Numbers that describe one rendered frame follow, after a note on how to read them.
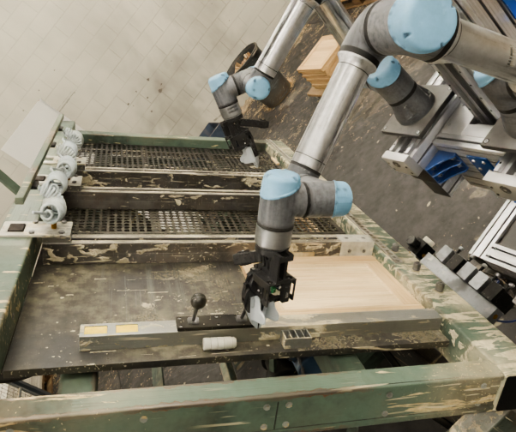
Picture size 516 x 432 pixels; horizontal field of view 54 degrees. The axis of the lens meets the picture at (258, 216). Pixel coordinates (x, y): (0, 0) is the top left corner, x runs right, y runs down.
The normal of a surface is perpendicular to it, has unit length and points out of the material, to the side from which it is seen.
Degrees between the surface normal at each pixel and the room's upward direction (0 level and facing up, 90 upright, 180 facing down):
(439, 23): 83
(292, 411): 90
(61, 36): 90
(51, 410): 54
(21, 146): 90
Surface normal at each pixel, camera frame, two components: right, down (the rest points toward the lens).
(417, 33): 0.25, 0.21
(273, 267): -0.82, 0.12
